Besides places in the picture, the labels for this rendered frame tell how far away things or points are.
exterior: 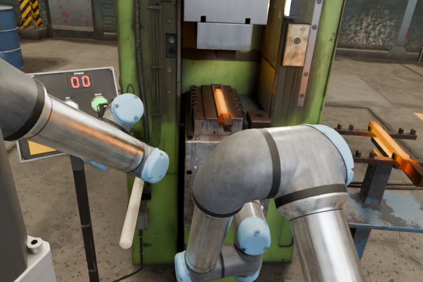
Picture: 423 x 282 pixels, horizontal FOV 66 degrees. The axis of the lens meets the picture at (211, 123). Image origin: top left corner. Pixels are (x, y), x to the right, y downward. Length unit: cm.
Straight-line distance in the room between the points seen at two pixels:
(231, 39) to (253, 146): 78
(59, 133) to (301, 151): 37
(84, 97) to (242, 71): 89
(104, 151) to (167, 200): 113
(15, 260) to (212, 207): 37
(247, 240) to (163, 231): 112
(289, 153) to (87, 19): 747
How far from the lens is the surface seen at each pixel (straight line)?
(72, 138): 56
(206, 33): 122
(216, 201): 53
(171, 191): 168
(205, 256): 72
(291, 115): 154
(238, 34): 123
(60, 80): 121
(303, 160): 52
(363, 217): 136
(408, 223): 142
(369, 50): 785
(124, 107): 80
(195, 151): 132
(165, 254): 197
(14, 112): 48
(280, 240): 200
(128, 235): 129
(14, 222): 20
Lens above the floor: 153
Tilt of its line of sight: 25 degrees down
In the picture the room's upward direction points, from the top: 3 degrees clockwise
